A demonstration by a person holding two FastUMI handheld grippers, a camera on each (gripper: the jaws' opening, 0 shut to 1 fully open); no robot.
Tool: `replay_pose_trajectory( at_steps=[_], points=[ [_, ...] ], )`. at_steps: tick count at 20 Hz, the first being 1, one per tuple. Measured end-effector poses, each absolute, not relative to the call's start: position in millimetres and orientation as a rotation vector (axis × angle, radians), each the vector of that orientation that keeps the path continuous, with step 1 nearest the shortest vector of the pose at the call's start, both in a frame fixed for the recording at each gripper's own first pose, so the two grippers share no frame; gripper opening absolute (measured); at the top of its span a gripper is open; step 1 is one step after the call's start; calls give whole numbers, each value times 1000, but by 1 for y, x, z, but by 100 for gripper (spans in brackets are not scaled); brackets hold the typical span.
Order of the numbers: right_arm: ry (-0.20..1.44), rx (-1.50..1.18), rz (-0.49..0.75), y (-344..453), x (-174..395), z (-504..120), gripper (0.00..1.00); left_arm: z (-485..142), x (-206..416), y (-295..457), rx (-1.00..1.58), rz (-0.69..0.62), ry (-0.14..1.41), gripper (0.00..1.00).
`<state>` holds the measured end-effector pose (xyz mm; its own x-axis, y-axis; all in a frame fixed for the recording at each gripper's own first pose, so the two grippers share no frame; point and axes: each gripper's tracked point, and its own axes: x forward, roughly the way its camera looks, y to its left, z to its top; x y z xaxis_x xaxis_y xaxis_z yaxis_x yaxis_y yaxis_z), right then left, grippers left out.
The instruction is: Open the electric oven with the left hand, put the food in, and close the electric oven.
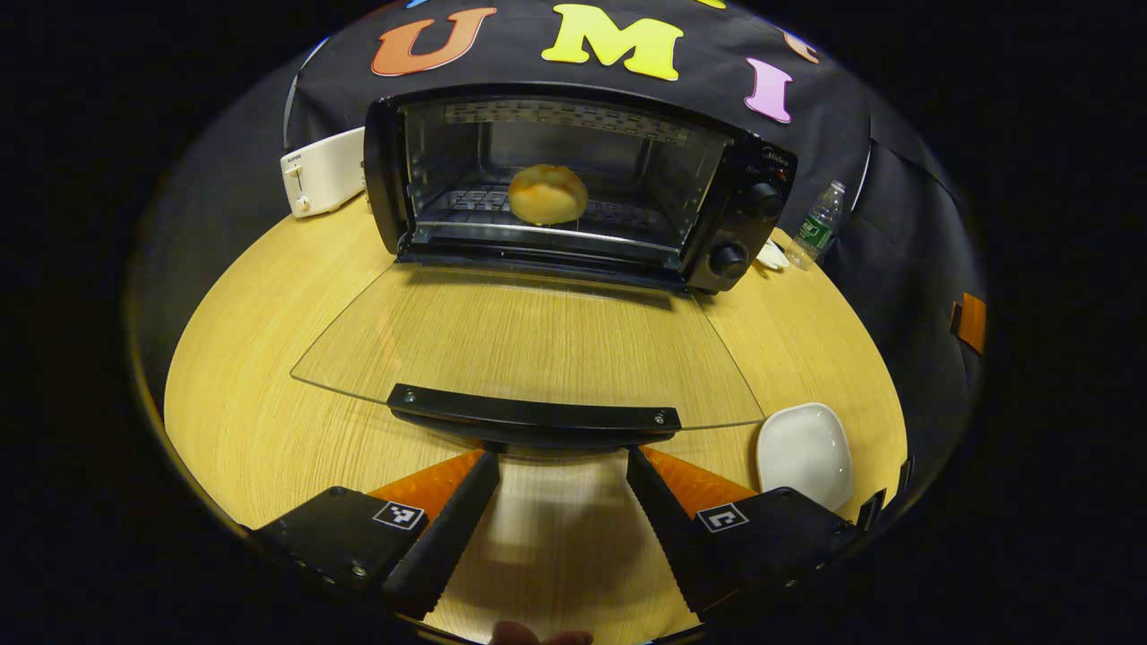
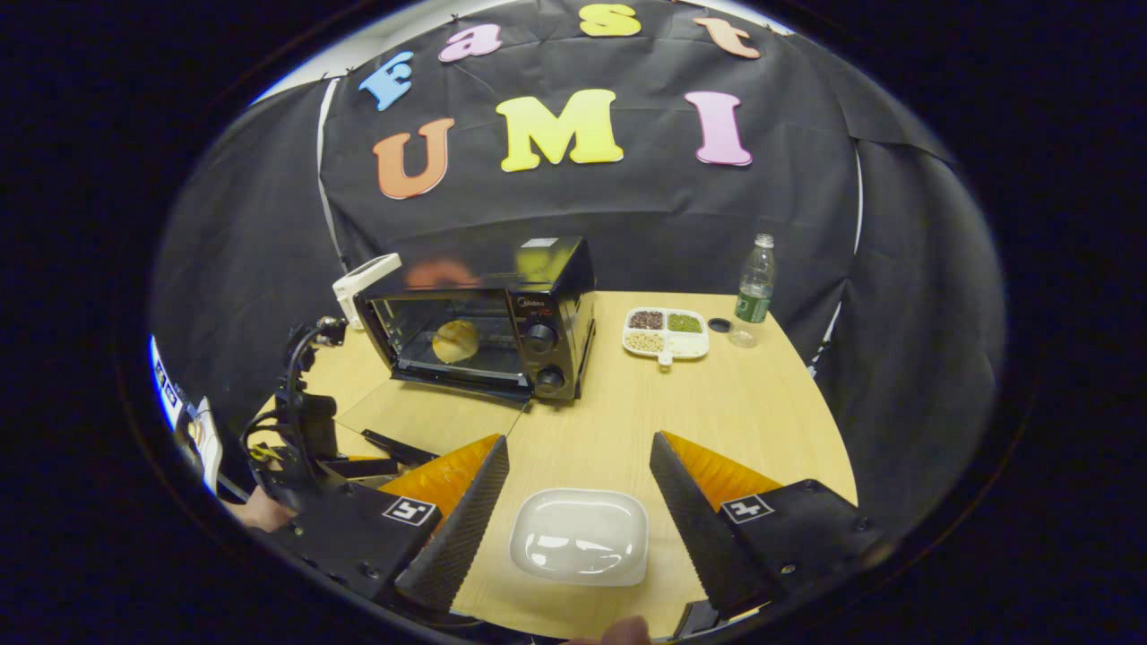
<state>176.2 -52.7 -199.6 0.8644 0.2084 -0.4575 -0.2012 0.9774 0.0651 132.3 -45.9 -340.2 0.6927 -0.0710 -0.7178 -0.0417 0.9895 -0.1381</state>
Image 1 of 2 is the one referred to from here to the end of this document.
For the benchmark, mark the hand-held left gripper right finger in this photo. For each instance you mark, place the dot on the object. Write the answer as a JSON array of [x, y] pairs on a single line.
[[672, 537]]

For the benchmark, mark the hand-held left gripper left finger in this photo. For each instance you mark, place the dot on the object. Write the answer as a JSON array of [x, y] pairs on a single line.
[[448, 533]]

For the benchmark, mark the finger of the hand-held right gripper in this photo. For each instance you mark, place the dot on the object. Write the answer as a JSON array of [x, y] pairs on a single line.
[[972, 322]]

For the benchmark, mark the black electric oven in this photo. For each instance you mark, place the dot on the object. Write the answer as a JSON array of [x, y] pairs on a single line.
[[735, 206]]

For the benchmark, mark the golden bread roll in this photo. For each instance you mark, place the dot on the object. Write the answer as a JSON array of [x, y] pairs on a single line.
[[547, 193]]

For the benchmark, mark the white square plate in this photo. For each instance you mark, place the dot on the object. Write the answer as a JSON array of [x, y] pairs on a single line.
[[805, 452]]

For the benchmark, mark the clear plastic water bottle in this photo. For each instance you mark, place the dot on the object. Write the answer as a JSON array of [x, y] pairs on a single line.
[[817, 224]]

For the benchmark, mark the small white dish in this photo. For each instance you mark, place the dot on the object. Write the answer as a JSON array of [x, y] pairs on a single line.
[[771, 255]]

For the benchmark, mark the black backdrop cloth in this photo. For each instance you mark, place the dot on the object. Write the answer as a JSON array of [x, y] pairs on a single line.
[[851, 134]]

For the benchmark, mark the white toaster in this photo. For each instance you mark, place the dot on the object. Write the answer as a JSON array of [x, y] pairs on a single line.
[[323, 175]]

